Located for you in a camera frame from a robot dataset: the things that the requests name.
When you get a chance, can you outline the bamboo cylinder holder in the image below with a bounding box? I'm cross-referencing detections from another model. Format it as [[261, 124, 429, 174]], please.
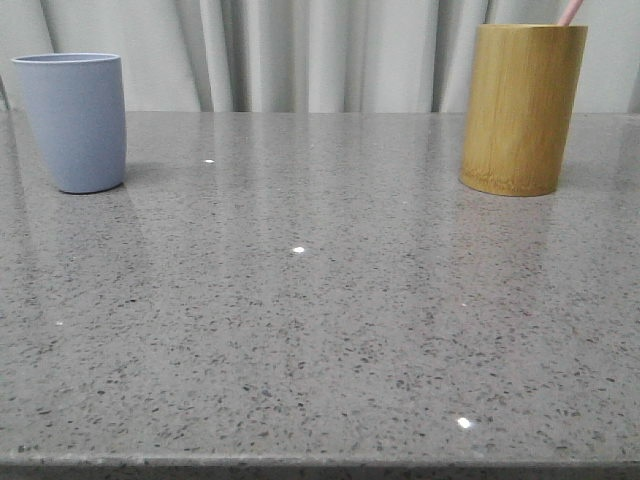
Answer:
[[459, 24, 588, 197]]

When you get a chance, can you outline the blue plastic cup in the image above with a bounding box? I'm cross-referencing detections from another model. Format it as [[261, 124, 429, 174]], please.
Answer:
[[12, 53, 127, 194]]

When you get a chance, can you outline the pink chopstick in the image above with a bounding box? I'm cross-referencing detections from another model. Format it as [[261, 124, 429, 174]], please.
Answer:
[[556, 0, 583, 26]]

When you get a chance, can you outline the grey curtain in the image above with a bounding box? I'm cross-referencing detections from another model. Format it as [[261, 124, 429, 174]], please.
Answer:
[[0, 0, 640, 114]]

